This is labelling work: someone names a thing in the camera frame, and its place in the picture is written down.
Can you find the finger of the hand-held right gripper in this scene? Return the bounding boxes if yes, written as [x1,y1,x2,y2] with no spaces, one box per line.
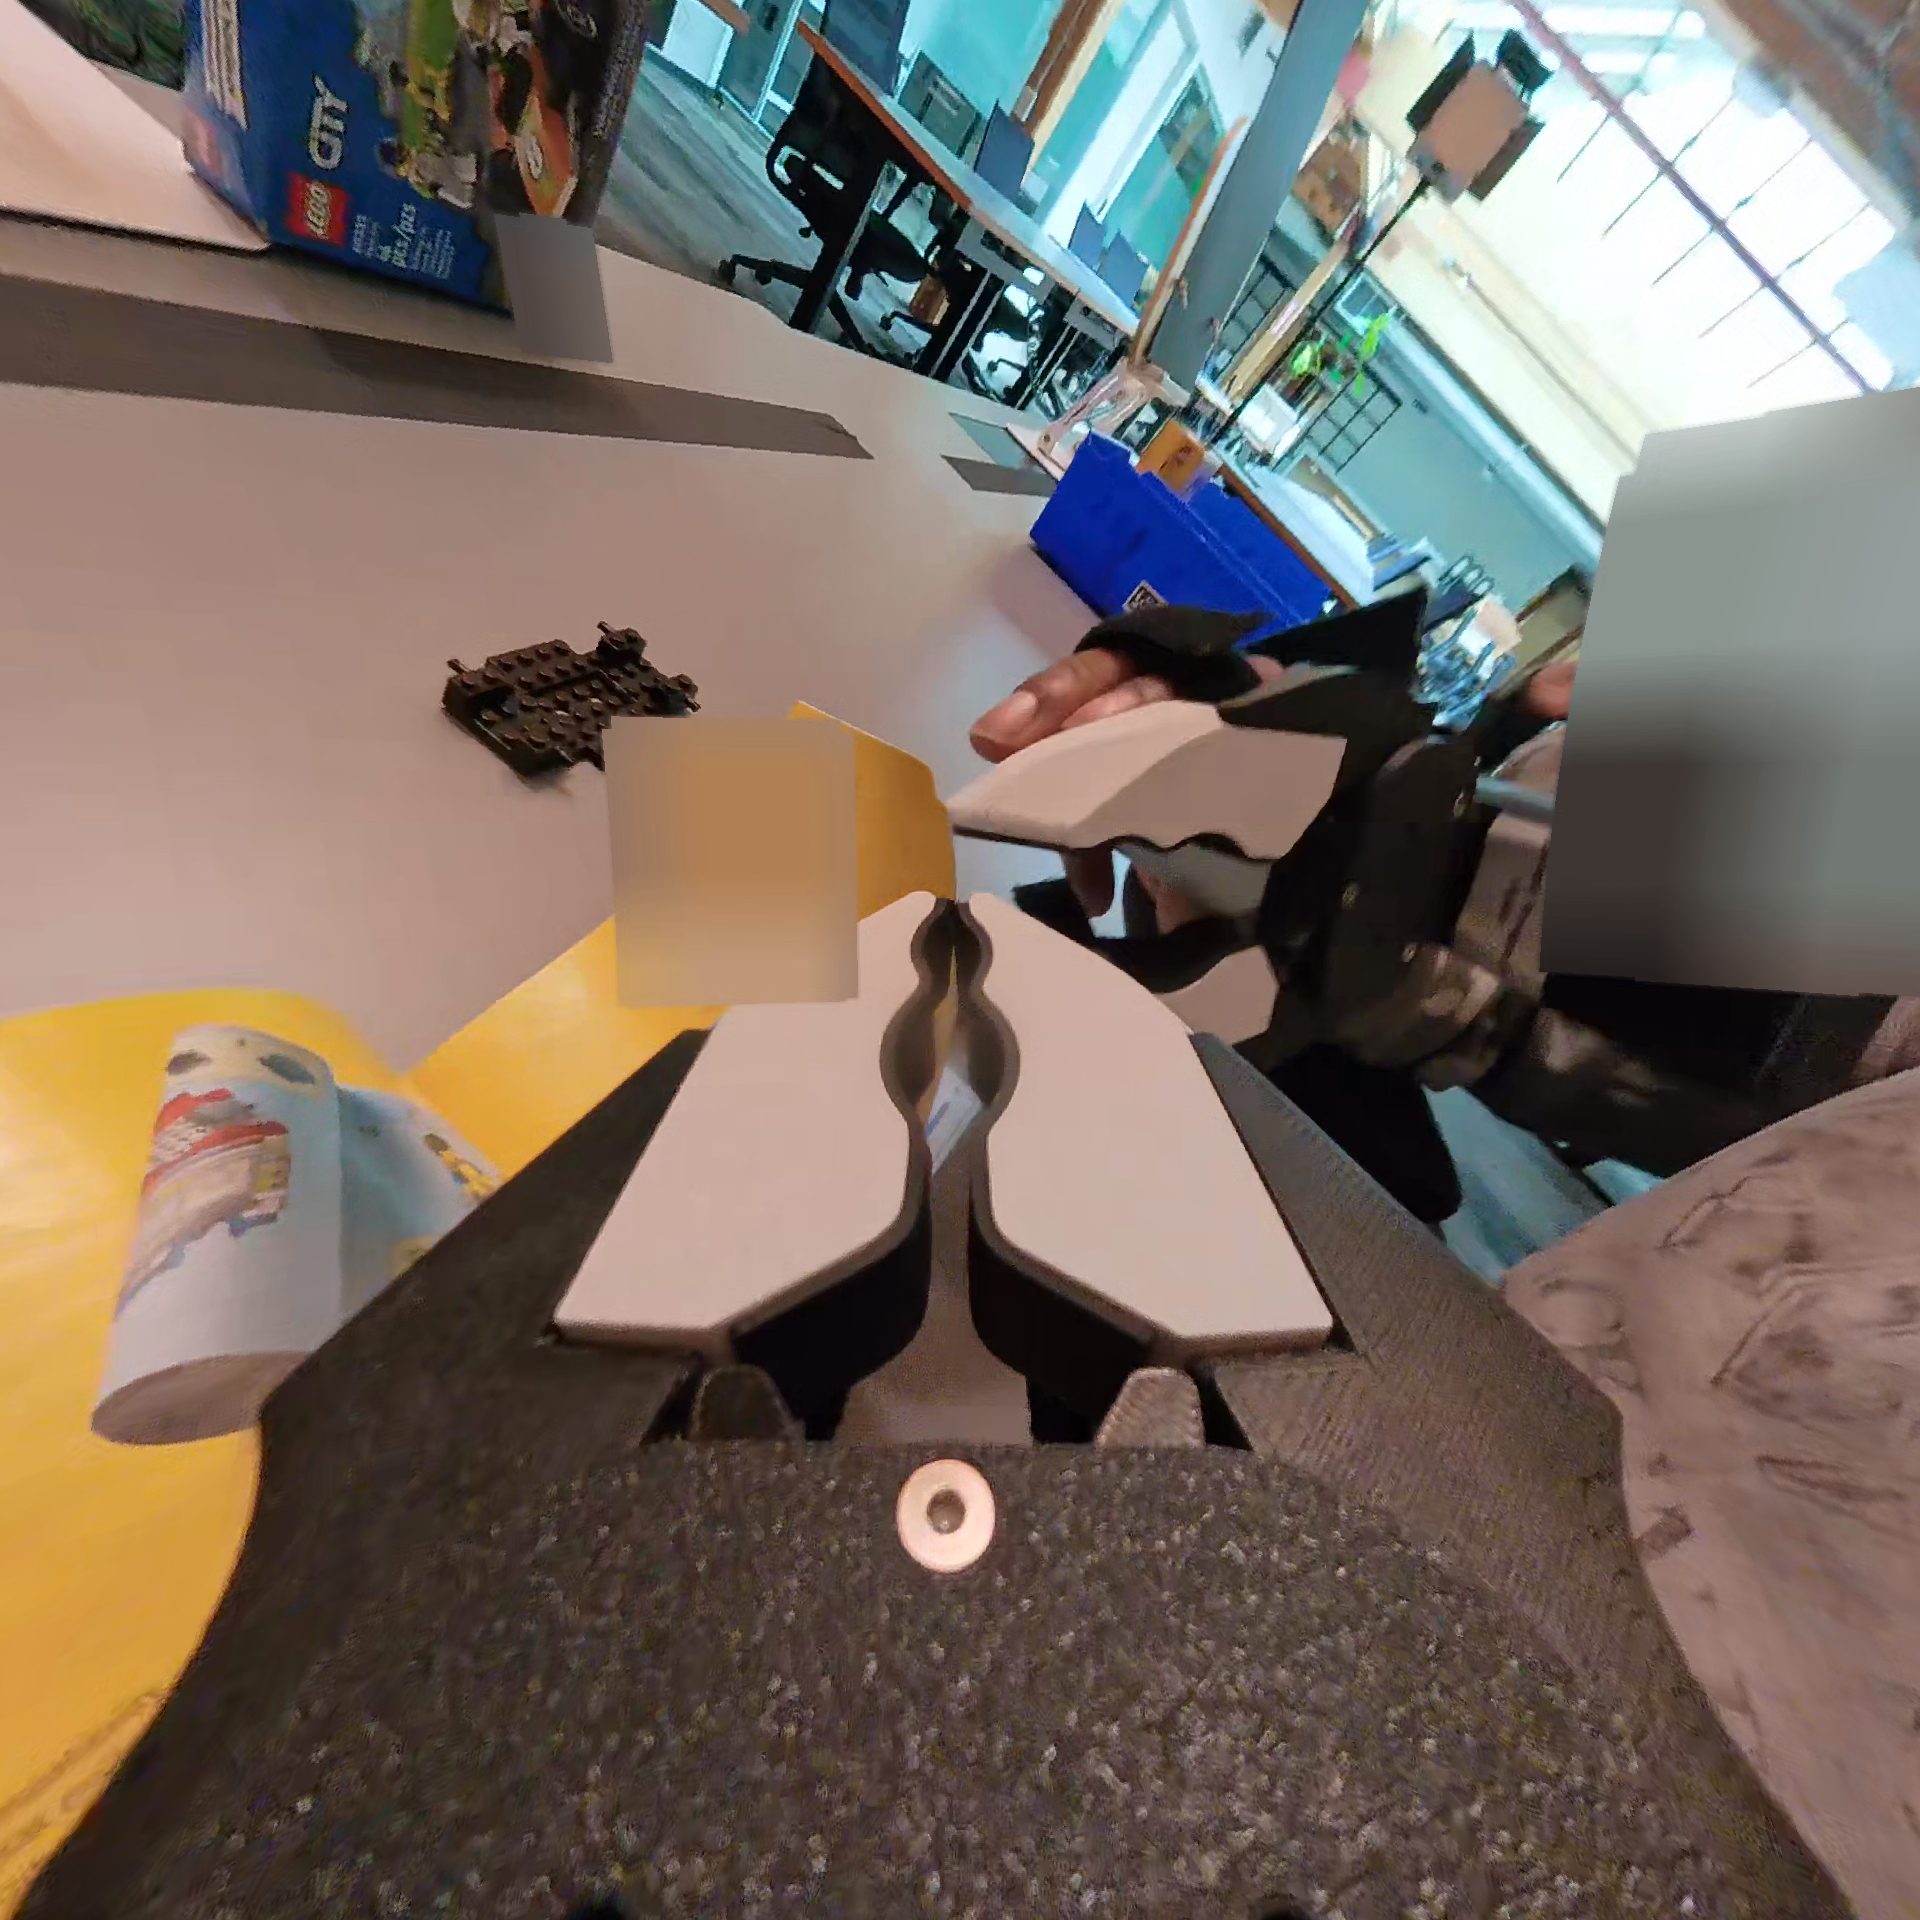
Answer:
[945,706,1350,871]
[1117,847,1298,1045]

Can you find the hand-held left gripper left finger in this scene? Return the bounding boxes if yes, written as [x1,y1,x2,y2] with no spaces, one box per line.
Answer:
[553,892,938,1353]

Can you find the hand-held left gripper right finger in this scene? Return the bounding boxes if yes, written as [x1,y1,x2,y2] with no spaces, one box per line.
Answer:
[967,892,1337,1358]

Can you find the lego instruction booklet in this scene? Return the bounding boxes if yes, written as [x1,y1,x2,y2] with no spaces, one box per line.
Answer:
[0,706,975,1920]

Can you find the blue lego set box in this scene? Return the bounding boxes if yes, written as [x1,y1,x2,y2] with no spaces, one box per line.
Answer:
[179,0,646,316]

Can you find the black lego chassis piece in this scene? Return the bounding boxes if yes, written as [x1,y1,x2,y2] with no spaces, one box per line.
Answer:
[439,623,702,776]

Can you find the person's right hand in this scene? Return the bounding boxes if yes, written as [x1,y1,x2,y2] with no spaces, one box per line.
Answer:
[967,646,1177,916]

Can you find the blue plastic bin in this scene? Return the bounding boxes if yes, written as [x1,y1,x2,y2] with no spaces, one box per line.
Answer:
[1029,439,1336,638]

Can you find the long wooden desk black legs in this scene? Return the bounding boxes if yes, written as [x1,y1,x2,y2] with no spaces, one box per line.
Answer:
[795,17,1149,375]

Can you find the light mottled cloth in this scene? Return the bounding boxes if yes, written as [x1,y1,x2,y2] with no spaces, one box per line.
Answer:
[1500,1081,1920,1920]

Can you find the black office chair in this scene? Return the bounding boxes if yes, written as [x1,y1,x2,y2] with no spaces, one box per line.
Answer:
[752,25,918,299]

